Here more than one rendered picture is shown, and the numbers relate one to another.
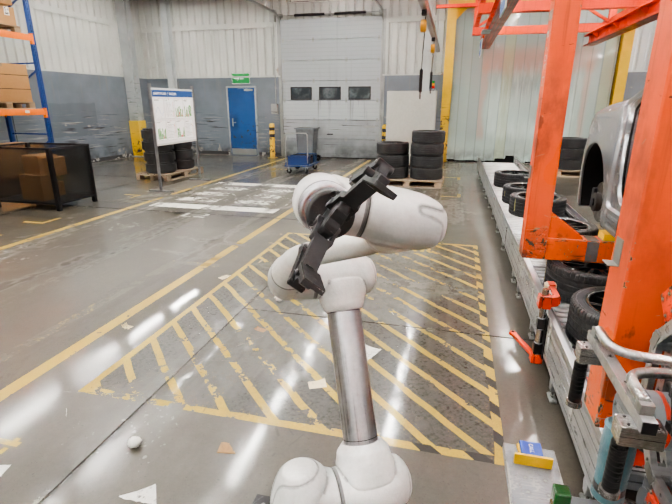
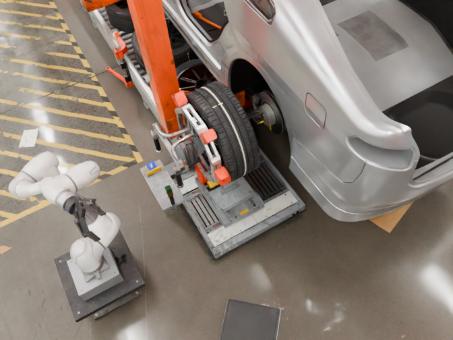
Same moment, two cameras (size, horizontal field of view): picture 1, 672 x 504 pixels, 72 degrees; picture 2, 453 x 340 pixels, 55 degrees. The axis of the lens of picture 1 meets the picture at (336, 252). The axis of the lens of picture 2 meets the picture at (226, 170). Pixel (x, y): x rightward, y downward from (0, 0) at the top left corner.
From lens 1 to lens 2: 1.67 m
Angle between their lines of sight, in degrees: 47
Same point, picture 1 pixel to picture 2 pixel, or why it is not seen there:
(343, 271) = (44, 169)
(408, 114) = not seen: outside the picture
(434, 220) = (96, 172)
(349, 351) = not seen: hidden behind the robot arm
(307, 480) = (85, 248)
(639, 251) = (156, 76)
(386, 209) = (81, 182)
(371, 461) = (102, 224)
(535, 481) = (158, 179)
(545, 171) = not seen: outside the picture
